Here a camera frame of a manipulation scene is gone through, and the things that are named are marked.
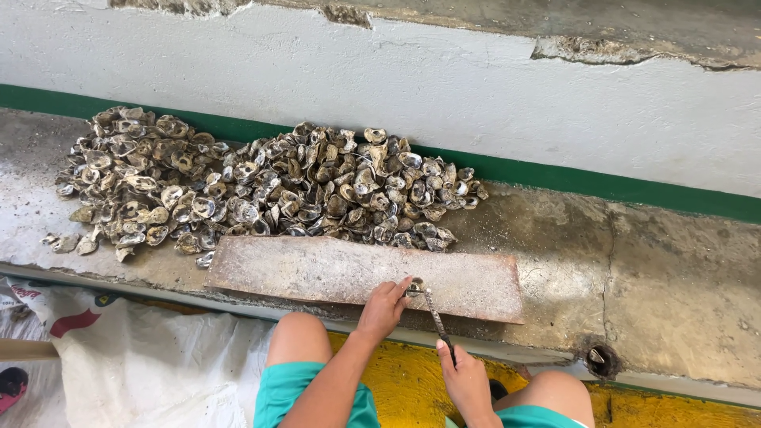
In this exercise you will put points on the shell in drain hole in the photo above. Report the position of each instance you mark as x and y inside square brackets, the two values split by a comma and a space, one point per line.
[595, 356]

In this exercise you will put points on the black sandal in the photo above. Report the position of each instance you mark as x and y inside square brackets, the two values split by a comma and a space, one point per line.
[498, 389]

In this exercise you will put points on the person's leg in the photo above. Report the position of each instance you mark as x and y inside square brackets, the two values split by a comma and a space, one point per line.
[299, 339]
[550, 392]

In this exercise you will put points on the pile of empty oyster shells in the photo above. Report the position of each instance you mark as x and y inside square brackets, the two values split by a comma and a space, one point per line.
[255, 184]

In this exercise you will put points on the person's right leg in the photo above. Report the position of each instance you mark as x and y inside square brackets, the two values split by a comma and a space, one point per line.
[550, 392]

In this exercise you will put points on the pink sandal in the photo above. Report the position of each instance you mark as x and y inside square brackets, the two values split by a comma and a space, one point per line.
[10, 387]

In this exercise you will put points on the white woven sack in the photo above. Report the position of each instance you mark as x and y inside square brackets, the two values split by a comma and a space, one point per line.
[131, 356]

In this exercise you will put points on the person's right hand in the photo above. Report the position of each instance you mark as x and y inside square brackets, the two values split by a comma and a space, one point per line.
[467, 383]

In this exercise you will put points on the rusty shucking knife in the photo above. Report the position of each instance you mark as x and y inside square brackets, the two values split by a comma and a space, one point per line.
[436, 318]

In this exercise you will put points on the person's left hand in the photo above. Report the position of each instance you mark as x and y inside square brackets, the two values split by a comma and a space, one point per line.
[380, 312]

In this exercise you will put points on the person's left leg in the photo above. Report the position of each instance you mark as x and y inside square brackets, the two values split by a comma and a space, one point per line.
[299, 339]

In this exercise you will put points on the oyster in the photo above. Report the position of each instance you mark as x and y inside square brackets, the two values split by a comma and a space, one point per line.
[415, 287]

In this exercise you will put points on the wooden plank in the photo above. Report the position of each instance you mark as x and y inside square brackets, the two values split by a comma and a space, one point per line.
[27, 349]

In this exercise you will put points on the wooden work board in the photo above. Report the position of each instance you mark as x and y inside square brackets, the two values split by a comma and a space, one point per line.
[356, 274]

